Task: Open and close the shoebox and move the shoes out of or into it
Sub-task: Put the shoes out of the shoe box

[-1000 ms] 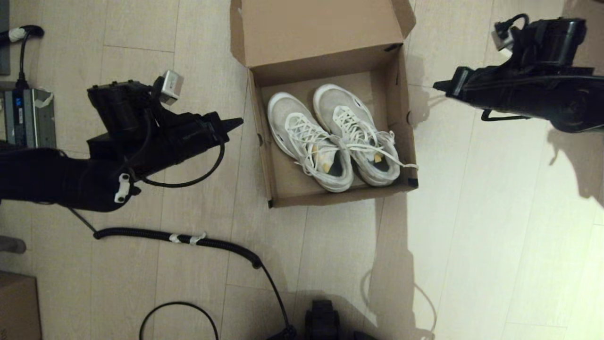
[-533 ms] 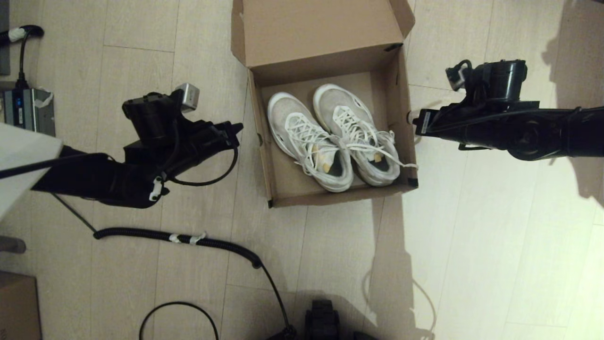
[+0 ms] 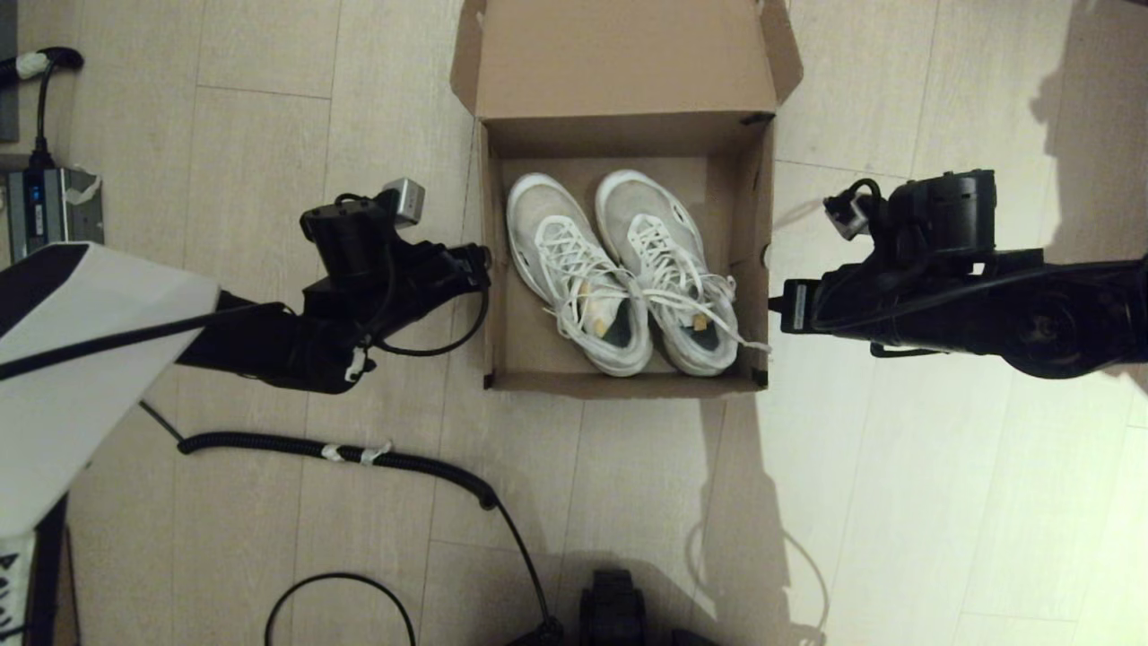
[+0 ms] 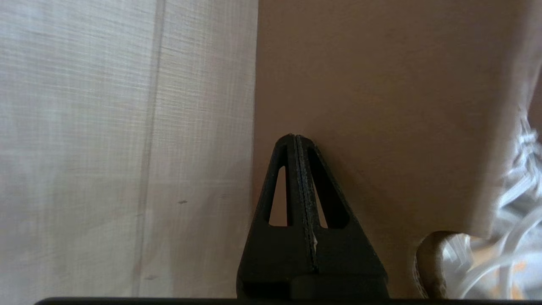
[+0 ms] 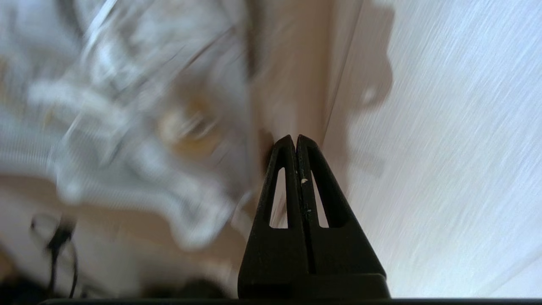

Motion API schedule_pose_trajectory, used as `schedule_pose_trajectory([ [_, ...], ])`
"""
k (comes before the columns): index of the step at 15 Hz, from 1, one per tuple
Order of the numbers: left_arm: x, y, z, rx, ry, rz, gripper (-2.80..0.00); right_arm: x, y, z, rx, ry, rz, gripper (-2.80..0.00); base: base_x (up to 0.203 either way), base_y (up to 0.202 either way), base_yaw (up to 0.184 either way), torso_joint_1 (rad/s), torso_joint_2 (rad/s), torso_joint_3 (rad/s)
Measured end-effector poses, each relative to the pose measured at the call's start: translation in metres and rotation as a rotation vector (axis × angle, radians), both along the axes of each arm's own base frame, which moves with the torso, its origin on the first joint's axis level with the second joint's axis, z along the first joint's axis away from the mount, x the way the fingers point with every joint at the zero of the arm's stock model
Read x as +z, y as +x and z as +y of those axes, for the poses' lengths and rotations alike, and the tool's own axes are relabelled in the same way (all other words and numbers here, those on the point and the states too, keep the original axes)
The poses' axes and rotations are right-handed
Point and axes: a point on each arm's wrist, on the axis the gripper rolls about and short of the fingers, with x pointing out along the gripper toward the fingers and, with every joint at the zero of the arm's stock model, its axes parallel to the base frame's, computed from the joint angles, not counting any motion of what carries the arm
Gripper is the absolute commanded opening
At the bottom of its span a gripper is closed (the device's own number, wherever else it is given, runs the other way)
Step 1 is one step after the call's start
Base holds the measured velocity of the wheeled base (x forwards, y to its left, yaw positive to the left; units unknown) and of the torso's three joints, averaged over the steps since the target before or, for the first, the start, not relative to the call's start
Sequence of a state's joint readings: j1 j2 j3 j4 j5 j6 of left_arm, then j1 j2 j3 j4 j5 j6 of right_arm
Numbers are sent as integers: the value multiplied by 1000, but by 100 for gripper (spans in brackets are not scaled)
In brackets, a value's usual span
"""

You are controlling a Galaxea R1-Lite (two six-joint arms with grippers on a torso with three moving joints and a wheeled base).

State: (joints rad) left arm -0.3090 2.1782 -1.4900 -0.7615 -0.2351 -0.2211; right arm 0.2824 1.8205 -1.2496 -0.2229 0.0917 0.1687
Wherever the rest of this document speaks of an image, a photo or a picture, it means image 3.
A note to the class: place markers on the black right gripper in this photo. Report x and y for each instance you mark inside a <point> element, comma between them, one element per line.
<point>942,215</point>

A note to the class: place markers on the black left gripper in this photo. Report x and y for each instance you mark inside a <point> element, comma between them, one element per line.
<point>359,242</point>

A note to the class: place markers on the white lace-up sneaker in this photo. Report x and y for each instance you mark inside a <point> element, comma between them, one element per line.
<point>547,224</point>
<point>646,211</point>

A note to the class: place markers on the brown cardboard shoe box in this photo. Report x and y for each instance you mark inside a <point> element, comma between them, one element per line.
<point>628,54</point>

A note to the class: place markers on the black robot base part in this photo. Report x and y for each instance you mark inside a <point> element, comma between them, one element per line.
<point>613,610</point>

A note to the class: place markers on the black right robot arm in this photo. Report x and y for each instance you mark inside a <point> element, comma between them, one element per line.
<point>1058,332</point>

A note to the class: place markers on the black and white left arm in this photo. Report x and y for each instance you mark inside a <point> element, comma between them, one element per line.
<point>90,359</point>

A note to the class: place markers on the white tape wrap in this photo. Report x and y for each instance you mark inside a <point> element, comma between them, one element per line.
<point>334,452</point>

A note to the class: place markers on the grey power supply unit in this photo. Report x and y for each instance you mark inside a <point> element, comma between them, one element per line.
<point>54,211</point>

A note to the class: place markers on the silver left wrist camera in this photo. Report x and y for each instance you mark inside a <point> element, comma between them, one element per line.
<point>404,202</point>

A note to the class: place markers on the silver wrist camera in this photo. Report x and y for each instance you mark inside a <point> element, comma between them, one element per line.
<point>847,220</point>
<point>404,202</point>

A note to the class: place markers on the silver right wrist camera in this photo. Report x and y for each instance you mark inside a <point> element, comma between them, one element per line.
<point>847,220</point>

